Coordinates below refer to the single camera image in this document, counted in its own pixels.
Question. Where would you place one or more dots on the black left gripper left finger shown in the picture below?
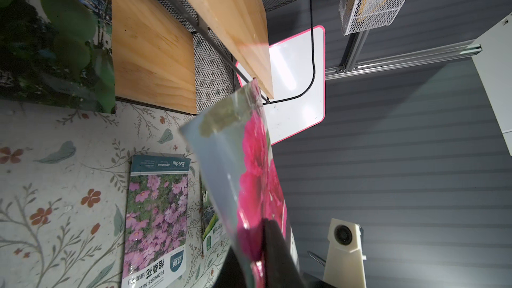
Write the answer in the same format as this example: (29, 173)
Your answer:
(234, 273)

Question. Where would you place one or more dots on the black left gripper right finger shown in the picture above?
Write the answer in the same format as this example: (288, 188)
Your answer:
(280, 270)

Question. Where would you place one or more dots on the green plant seed bag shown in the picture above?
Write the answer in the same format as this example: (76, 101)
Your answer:
(212, 230)

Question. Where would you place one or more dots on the purple flower seed bag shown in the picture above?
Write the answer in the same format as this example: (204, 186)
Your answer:
(155, 221)

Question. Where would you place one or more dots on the pink flower seed bag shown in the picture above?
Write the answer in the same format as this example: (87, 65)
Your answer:
(232, 144)

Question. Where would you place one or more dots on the black wire wooden shelf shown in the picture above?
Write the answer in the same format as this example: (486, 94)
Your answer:
(214, 73)

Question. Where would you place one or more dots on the dark green seed bag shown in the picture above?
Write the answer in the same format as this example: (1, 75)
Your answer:
(58, 53)

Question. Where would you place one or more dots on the pink framed whiteboard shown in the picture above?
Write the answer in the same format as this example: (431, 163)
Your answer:
(298, 74)

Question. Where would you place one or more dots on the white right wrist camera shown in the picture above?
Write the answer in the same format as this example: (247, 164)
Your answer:
(344, 266)

